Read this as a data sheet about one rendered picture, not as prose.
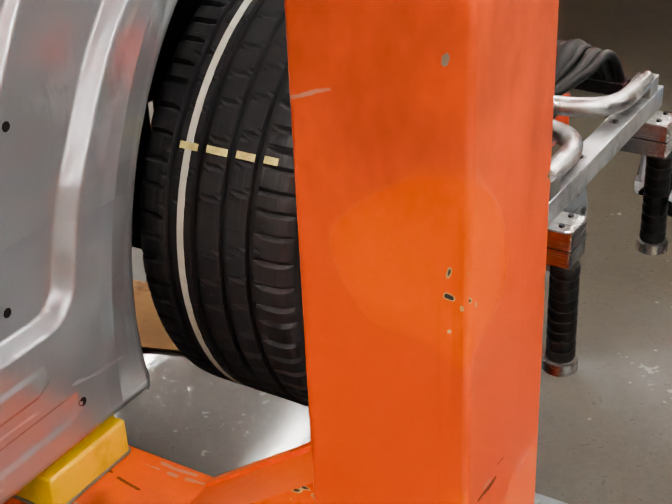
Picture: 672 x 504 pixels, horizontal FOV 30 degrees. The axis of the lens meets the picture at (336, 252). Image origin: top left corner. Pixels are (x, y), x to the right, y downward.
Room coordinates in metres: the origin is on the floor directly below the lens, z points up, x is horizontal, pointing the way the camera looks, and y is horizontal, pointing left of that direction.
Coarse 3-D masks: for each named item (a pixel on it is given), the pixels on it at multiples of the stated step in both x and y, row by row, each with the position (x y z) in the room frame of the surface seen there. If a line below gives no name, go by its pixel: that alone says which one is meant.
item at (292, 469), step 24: (144, 456) 1.22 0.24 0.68; (288, 456) 1.08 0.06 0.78; (120, 480) 1.18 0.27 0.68; (144, 480) 1.18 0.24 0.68; (168, 480) 1.17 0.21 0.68; (192, 480) 1.17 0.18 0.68; (216, 480) 1.14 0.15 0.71; (240, 480) 1.10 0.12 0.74; (264, 480) 1.05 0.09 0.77; (288, 480) 1.01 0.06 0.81; (312, 480) 0.95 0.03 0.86
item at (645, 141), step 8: (656, 112) 1.58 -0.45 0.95; (664, 112) 1.57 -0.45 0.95; (648, 120) 1.55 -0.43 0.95; (656, 120) 1.55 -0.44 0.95; (664, 120) 1.55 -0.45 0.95; (640, 128) 1.55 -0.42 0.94; (648, 128) 1.55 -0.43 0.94; (656, 128) 1.54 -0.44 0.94; (664, 128) 1.54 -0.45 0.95; (632, 136) 1.56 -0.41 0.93; (640, 136) 1.55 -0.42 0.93; (648, 136) 1.55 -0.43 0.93; (656, 136) 1.54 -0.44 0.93; (664, 136) 1.53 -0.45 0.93; (632, 144) 1.56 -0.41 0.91; (640, 144) 1.55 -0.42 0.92; (648, 144) 1.55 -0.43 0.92; (656, 144) 1.54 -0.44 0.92; (664, 144) 1.53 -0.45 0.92; (632, 152) 1.56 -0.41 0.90; (640, 152) 1.55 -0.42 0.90; (648, 152) 1.55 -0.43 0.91; (656, 152) 1.54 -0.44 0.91; (664, 152) 1.53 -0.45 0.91
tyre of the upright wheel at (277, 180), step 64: (256, 0) 1.53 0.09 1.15; (192, 64) 1.48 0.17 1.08; (256, 64) 1.44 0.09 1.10; (256, 128) 1.38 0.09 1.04; (192, 192) 1.39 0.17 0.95; (256, 192) 1.35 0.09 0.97; (192, 256) 1.38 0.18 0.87; (256, 256) 1.32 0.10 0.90; (256, 320) 1.33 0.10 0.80; (256, 384) 1.41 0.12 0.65
